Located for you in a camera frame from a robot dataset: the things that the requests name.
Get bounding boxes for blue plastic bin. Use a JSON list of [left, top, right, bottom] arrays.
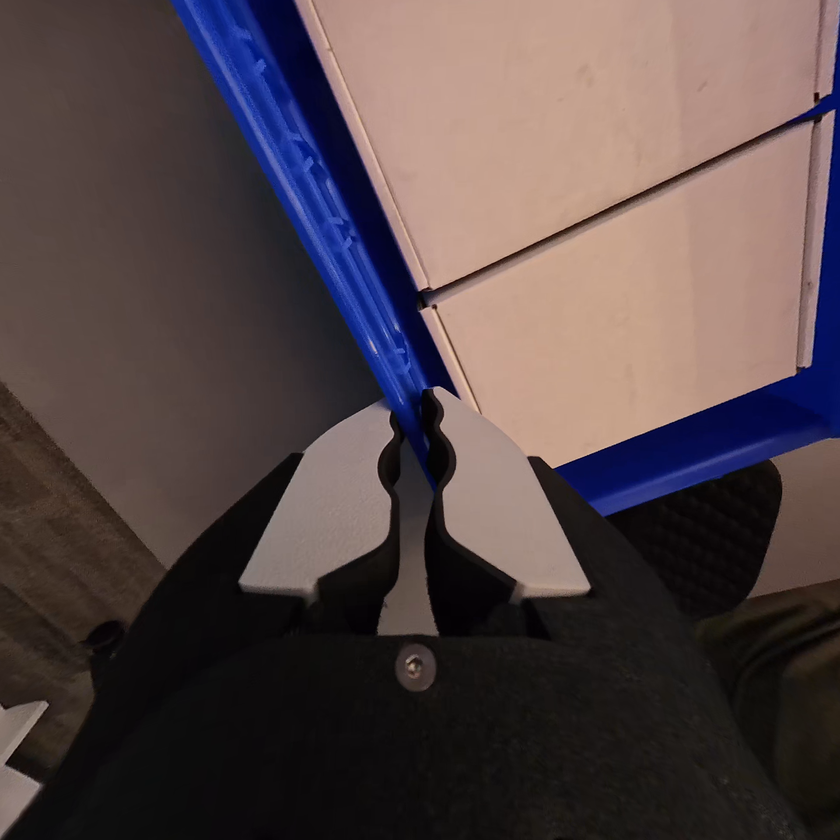
[[169, 0, 840, 516]]

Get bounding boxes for black textured pad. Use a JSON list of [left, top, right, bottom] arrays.
[[604, 459, 785, 618]]

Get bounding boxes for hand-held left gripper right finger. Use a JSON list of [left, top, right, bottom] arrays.
[[420, 387, 590, 636]]

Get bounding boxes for white cardboard mailer box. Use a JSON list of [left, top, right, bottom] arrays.
[[419, 112, 826, 468], [292, 0, 840, 293]]

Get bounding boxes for white panel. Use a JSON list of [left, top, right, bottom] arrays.
[[0, 701, 50, 834]]

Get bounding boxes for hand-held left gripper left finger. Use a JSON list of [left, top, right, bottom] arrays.
[[238, 400, 403, 618]]

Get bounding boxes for person's olive trousers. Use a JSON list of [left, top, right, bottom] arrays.
[[696, 577, 840, 840]]

